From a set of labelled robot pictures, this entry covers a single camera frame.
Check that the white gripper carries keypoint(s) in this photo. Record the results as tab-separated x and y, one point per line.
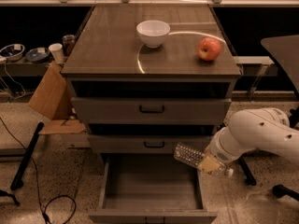
219	151

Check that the clear plastic water bottle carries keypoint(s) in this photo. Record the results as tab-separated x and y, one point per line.
192	156

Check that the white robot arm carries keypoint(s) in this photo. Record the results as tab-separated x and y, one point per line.
267	129

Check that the bottom grey open drawer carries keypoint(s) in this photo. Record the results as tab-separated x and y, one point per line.
150	189

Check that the grey drawer cabinet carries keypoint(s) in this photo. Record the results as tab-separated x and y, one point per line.
110	61

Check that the middle grey drawer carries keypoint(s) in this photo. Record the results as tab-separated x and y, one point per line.
133	144

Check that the top grey drawer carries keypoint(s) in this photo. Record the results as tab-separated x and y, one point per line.
151	111

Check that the red apple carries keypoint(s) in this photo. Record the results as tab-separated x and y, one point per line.
209	49

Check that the white bowl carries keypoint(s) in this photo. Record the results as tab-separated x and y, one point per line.
153	33

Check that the cardboard box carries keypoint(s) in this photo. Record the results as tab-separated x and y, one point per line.
53	101

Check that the glass jar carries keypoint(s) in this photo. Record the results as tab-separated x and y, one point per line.
69	42

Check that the white paper cup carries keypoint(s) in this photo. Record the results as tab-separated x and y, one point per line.
57	52

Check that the black stand leg left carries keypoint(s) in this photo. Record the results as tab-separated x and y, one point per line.
17	181

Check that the blue bowl right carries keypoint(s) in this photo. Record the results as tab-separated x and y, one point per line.
37	55

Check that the blue bowl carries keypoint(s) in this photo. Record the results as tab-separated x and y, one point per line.
12	52
37	55

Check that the blue bowl left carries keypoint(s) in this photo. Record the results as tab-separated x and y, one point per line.
12	52

